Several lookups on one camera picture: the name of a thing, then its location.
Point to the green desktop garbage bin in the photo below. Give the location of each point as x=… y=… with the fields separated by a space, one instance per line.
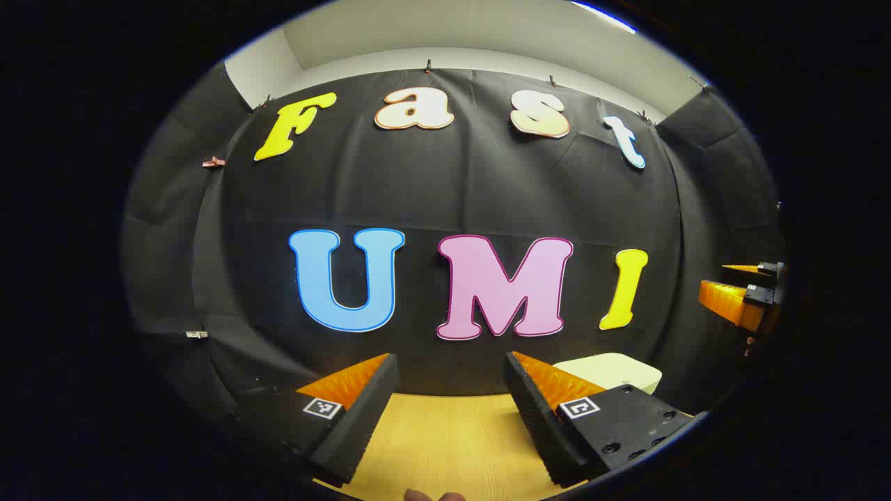
x=612 y=369

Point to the black backdrop cloth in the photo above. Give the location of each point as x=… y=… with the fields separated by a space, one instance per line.
x=418 y=188

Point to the wooden desktop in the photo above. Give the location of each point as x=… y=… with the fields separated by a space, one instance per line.
x=445 y=445

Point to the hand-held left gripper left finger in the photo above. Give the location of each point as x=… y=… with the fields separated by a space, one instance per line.
x=362 y=417

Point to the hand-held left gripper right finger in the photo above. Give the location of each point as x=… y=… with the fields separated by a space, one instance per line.
x=536 y=424

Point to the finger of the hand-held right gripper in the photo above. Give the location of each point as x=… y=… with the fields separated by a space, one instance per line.
x=731 y=303
x=755 y=269

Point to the red cloth clip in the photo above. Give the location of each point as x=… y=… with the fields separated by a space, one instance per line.
x=214 y=162

